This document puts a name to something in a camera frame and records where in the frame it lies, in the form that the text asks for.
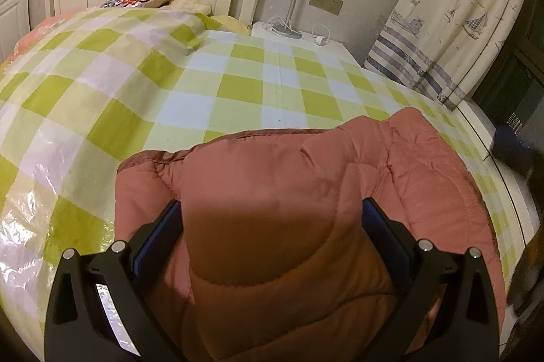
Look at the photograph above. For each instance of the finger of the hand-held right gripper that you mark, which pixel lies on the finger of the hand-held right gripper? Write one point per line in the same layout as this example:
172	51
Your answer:
512	147

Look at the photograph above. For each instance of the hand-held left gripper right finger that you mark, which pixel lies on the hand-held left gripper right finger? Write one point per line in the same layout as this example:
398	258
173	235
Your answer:
382	243

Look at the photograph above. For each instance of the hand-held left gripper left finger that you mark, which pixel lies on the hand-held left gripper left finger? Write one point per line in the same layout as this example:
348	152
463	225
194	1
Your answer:
157	243

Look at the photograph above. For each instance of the rust pink padded coat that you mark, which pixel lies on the rust pink padded coat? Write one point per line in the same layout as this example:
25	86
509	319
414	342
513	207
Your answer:
276	196

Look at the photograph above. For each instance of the clear plastic cover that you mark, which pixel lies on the clear plastic cover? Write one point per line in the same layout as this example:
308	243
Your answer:
25	226

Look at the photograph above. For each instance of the dark cloth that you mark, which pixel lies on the dark cloth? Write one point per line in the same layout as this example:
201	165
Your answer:
527	285

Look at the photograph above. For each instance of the boat print striped curtain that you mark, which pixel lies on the boat print striped curtain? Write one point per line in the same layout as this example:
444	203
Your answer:
446	5

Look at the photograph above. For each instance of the green checked bed sheet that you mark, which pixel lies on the green checked bed sheet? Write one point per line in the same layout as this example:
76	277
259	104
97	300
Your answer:
212	90

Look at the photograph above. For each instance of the white charger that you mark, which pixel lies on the white charger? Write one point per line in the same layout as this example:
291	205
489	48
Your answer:
322	40

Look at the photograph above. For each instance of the yellow pillow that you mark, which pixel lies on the yellow pillow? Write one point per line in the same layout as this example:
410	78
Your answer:
231	24

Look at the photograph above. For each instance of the white nightstand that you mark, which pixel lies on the white nightstand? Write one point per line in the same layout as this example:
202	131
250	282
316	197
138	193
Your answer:
261	31

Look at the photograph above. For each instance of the pink floral blanket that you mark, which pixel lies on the pink floral blanket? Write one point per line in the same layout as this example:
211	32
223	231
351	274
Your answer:
38	30

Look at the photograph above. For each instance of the cream quilted pillow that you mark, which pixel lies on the cream quilted pillow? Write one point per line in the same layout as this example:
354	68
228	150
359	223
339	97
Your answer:
191	1

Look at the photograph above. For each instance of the white wardrobe door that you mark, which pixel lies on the white wardrobe door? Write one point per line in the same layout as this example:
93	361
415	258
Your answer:
12	13

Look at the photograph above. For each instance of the beige wall socket plate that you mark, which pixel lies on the beige wall socket plate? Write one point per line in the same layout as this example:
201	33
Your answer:
326	2

